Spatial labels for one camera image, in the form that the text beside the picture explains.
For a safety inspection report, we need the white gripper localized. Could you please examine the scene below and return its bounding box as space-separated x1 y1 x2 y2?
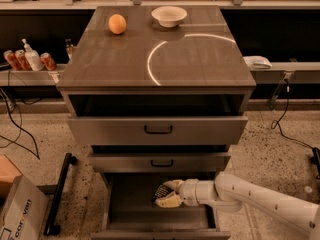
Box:
155 179 199 208

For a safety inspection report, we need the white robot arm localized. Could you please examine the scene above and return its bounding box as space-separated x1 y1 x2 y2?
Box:
153 172 320 240

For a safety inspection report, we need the bottom grey drawer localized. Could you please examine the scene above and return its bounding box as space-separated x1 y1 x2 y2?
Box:
91 172 231 240

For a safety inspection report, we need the grey drawer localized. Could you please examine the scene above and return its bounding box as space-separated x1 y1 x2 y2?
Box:
88 152 230 173
67 116 248 146
91 172 231 240

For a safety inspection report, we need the middle grey drawer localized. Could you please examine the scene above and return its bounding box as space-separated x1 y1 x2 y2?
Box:
88 152 230 173

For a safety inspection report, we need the grey drawer cabinet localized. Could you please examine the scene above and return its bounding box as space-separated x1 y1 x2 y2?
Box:
56 5 257 240

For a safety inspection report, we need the top grey drawer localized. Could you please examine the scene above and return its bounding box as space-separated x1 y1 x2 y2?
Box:
67 116 248 146

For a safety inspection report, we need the black metal bar stand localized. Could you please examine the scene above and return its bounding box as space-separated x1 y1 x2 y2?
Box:
44 153 77 236

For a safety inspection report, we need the clear plastic bottle on floor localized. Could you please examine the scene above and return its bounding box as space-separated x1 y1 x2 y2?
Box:
303 186 313 197

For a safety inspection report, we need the cardboard box with print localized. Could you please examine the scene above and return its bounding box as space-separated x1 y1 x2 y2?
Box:
0 155 48 240

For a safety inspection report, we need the white folded cloth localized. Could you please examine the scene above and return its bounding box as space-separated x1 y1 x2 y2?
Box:
243 56 272 69

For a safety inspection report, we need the white bowl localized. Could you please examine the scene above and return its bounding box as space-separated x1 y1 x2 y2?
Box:
151 6 187 28

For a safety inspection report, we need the orange fruit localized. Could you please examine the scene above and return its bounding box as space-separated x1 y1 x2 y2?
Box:
108 14 127 35

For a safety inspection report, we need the small glass bottle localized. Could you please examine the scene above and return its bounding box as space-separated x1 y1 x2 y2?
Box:
65 39 75 58

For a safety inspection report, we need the red soda can right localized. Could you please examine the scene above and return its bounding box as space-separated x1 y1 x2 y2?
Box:
40 52 57 71

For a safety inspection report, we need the red soda can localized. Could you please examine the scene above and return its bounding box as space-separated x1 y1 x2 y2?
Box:
15 49 31 70
40 52 57 71
3 50 21 70

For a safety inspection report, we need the white pump bottle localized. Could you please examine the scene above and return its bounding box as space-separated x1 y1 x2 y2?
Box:
22 39 44 71

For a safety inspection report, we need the red soda can middle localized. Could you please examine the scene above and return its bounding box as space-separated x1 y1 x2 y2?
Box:
15 49 31 70

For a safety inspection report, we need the red soda can left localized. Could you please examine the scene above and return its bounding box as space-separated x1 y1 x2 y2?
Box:
3 50 21 70

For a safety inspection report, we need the black cable left floor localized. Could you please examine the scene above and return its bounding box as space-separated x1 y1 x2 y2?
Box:
0 87 42 160

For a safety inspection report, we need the black cable floor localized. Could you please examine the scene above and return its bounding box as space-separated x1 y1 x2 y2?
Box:
0 87 42 160
270 80 320 178

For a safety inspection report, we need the black cable right floor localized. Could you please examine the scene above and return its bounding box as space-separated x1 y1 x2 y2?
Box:
270 80 320 178

